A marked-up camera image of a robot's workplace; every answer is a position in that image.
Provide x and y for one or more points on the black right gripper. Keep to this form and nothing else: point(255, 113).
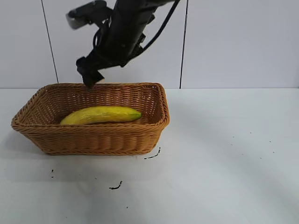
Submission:
point(123, 35)

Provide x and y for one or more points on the yellow banana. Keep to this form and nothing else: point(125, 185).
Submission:
point(102, 115)

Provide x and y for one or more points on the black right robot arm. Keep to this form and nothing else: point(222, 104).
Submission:
point(163, 1)

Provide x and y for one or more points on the brown woven wicker basket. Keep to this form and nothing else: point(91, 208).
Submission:
point(93, 140)

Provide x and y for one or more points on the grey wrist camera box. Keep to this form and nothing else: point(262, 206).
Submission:
point(81, 14)

